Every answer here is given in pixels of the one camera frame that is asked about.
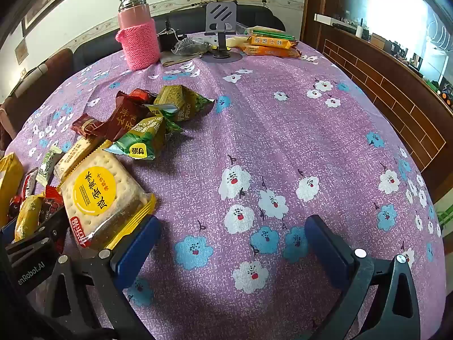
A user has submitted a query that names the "green and white candy packet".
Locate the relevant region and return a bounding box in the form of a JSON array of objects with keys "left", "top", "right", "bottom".
[{"left": 35, "top": 146, "right": 65, "bottom": 187}]

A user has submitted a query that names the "yellow cardboard box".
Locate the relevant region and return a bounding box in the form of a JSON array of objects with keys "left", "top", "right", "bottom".
[{"left": 0, "top": 153, "right": 25, "bottom": 227}]

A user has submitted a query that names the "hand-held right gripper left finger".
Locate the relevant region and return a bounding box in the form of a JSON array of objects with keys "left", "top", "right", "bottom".
[{"left": 28, "top": 214, "right": 163, "bottom": 340}]

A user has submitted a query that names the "small red candy packet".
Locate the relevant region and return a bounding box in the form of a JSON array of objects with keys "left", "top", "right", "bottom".
[{"left": 20, "top": 167, "right": 39, "bottom": 199}]

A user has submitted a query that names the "brown chair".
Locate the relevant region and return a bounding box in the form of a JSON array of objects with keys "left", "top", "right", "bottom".
[{"left": 0, "top": 47, "right": 74, "bottom": 150}]

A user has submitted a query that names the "black sofa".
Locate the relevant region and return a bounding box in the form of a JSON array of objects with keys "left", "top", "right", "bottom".
[{"left": 72, "top": 6, "right": 286, "bottom": 74}]

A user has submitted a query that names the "red candy packet black label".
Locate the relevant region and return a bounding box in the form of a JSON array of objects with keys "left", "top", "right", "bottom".
[{"left": 38, "top": 185, "right": 67, "bottom": 252}]

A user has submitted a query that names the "cracker packet with yellow label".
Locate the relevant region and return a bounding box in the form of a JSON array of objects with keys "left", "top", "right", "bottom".
[{"left": 58, "top": 150, "right": 157, "bottom": 253}]

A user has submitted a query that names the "brown wooden cabinet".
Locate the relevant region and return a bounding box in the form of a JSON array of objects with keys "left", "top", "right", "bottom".
[{"left": 301, "top": 0, "right": 453, "bottom": 204}]

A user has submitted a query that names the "pink bottle with knitted sleeve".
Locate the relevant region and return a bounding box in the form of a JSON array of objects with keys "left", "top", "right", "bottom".
[{"left": 116, "top": 0, "right": 162, "bottom": 72}]

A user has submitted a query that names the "purple floral tablecloth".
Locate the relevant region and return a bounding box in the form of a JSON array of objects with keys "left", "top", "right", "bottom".
[{"left": 0, "top": 30, "right": 447, "bottom": 340}]

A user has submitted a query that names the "long cracker packet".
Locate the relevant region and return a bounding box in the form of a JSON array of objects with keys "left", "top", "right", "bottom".
[{"left": 53, "top": 136, "right": 113, "bottom": 182}]

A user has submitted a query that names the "pale yellow snack packet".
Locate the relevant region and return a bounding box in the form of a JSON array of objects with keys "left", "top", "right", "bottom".
[{"left": 226, "top": 35, "right": 253, "bottom": 49}]

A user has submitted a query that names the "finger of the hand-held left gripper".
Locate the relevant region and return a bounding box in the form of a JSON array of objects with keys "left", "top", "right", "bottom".
[
  {"left": 0, "top": 220, "right": 17, "bottom": 247},
  {"left": 35, "top": 207, "right": 69, "bottom": 254}
]

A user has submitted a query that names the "small green snack packet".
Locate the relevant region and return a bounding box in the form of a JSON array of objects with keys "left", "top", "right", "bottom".
[{"left": 143, "top": 103, "right": 184, "bottom": 134}]

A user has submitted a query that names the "small dark red snack packet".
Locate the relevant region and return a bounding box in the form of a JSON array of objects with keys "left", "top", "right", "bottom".
[{"left": 71, "top": 112, "right": 107, "bottom": 139}]

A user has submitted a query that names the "olive green snack packet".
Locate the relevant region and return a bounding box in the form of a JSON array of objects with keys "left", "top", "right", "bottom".
[{"left": 153, "top": 84, "right": 215, "bottom": 122}]

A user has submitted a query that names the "small black box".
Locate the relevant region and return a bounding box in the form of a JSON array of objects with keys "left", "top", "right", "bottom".
[{"left": 157, "top": 21, "right": 187, "bottom": 52}]

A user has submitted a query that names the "brown paper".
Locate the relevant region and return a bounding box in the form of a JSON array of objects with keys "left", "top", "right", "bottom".
[{"left": 160, "top": 51, "right": 199, "bottom": 69}]

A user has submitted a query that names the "green and yellow snack packet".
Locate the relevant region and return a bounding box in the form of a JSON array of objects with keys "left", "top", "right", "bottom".
[{"left": 104, "top": 116, "right": 168, "bottom": 161}]

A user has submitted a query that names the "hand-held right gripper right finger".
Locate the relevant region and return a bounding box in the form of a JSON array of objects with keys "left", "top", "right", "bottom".
[{"left": 304, "top": 214, "right": 422, "bottom": 340}]

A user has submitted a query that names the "shiny dark red snack packet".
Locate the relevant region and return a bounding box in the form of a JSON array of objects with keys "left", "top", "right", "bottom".
[{"left": 105, "top": 92, "right": 151, "bottom": 143}]

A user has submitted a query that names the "green and orange biscuit pack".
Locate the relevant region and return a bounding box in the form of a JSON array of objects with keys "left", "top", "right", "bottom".
[{"left": 247, "top": 26, "right": 297, "bottom": 42}]

